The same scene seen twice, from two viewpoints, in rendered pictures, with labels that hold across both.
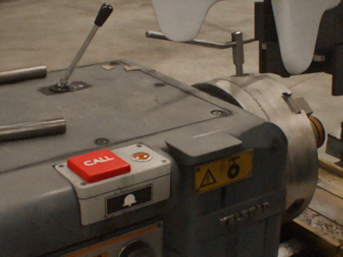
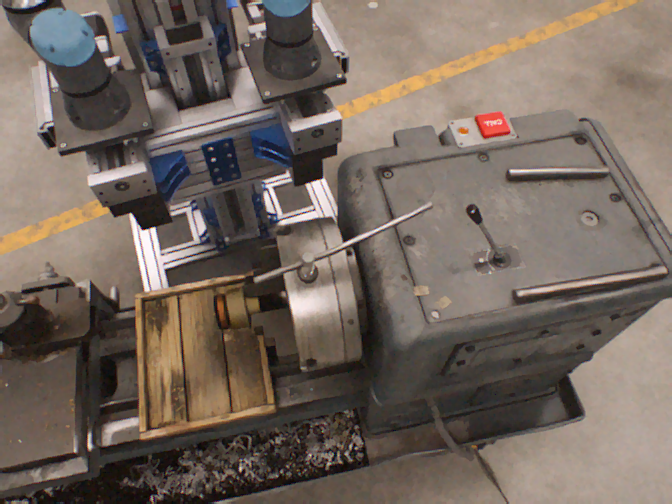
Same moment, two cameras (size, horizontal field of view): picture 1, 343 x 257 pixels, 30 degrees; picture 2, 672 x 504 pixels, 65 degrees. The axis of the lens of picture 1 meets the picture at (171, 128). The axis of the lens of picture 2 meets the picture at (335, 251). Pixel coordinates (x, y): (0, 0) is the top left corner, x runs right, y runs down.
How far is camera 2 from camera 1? 1.68 m
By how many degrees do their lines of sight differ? 96
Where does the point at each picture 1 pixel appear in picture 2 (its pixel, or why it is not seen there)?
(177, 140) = (434, 144)
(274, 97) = (299, 231)
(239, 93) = (333, 234)
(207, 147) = (418, 131)
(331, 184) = (170, 380)
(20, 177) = (537, 131)
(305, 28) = not seen: outside the picture
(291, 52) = not seen: outside the picture
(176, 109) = (415, 187)
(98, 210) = not seen: hidden behind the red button
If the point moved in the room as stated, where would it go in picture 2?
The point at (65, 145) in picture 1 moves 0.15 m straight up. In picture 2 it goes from (507, 159) to (530, 105)
